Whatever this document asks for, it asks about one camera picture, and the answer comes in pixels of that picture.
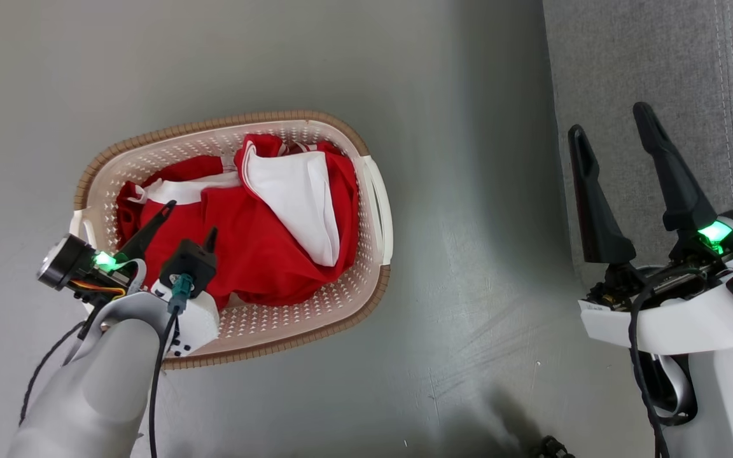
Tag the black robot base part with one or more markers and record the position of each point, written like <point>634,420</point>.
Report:
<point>551,448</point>

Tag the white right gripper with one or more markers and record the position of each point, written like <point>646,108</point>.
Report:
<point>678,324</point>

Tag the red and white garment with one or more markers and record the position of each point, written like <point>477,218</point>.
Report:
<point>245,242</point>

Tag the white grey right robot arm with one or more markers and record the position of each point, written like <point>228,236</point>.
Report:
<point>729,401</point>

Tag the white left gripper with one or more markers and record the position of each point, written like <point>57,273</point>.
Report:
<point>198,321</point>

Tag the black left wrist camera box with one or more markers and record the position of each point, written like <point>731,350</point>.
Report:
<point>189,261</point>

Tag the cream perforated laundry basket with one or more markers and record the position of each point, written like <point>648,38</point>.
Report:
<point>366,280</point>

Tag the grey fabric sofa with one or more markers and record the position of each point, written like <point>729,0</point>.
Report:
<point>659,63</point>

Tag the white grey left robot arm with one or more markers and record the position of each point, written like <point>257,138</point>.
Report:
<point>93,394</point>

